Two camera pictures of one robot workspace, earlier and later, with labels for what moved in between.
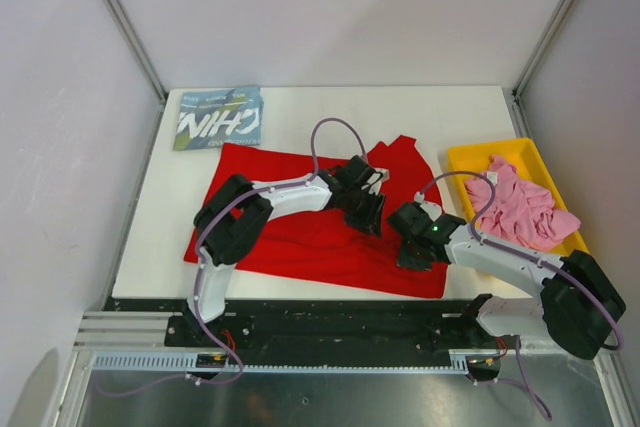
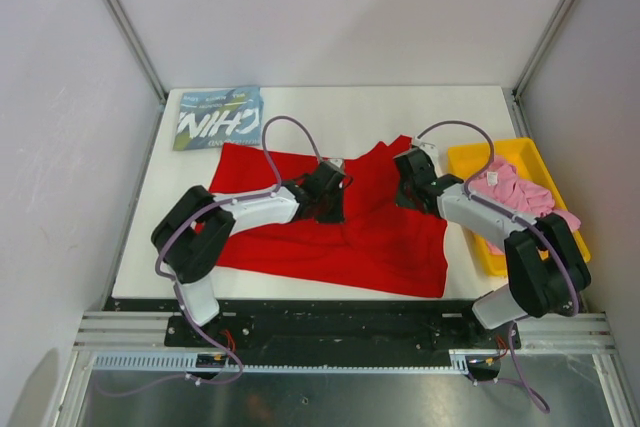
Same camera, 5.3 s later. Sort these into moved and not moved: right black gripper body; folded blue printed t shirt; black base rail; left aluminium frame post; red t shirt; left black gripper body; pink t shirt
Moved: left black gripper body; right black gripper body
Not moved: left aluminium frame post; folded blue printed t shirt; red t shirt; pink t shirt; black base rail
